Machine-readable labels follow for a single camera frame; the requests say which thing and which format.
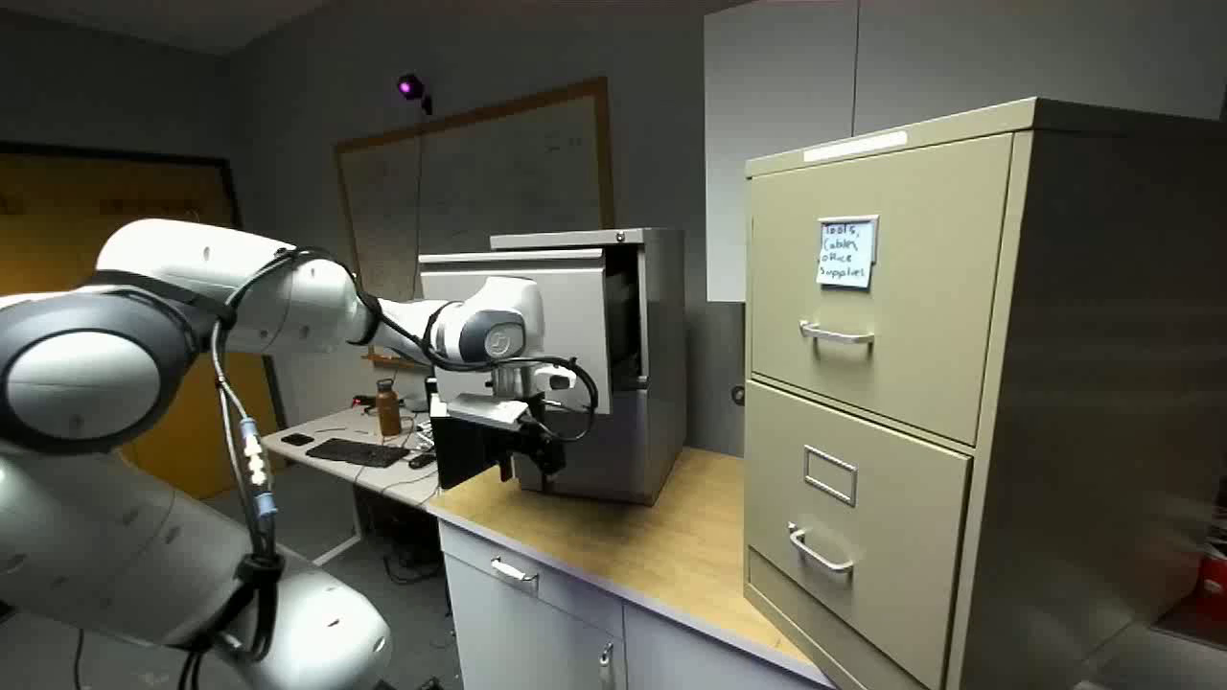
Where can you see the black keyboard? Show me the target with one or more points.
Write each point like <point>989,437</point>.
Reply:
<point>359,450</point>

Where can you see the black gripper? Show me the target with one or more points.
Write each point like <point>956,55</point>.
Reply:
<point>492,413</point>

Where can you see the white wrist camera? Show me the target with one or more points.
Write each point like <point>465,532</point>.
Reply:
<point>562,384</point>

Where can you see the orange door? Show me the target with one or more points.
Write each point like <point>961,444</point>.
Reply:
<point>77,218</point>

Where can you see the beige drawer with note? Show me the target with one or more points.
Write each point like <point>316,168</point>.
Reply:
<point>921,348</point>

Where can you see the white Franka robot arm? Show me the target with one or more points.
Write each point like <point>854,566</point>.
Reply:
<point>153,269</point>

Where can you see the white handwritten note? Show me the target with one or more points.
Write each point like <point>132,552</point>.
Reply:
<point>847,251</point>

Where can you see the white counter cabinet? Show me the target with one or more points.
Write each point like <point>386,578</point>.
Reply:
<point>539,628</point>

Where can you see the grey file cabinet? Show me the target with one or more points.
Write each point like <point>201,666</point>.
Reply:
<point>658,371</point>

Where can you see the metal label holder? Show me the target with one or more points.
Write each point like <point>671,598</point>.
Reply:
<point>831,473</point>

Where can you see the wood framed whiteboard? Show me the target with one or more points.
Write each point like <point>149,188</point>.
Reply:
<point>510,177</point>

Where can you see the camera with purple light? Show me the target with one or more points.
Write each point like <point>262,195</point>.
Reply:
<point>410,91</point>

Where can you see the grey file cabinet drawer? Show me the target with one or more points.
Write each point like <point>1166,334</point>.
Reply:
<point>575,319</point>

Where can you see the beige drawer with label holder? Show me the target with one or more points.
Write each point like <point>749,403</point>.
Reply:
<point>883,563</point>

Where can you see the beige file cabinet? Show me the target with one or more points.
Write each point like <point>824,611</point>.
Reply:
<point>1099,425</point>

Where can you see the brown bottle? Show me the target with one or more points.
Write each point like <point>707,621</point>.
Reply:
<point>387,413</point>

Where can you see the white desk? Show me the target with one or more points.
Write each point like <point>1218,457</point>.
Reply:
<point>387,481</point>

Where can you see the red object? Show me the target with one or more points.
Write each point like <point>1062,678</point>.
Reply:
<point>1214,578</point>

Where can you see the black mouse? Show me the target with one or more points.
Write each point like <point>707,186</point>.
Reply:
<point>298,437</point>

